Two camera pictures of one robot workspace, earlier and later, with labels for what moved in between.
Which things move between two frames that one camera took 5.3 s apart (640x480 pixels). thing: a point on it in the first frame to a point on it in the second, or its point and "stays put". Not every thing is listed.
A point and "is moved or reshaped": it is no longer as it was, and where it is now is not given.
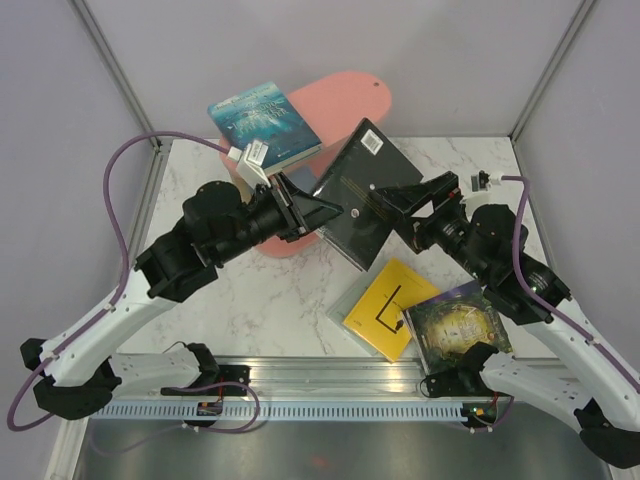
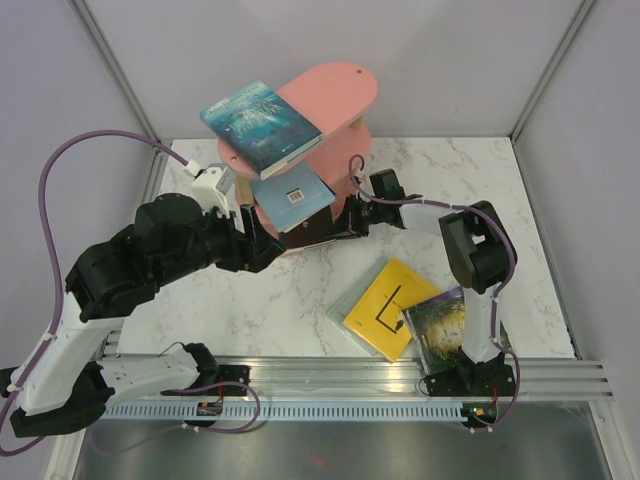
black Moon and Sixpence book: [366, 164] is moved or reshaped
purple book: [465, 290] stays put
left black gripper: [300, 213] to [250, 250]
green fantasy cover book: [444, 328] stays put
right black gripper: [407, 198] to [352, 225]
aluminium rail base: [328, 378] stays put
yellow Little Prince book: [379, 318] stays put
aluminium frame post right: [580, 14] stays put
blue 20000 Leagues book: [265, 119] stays put
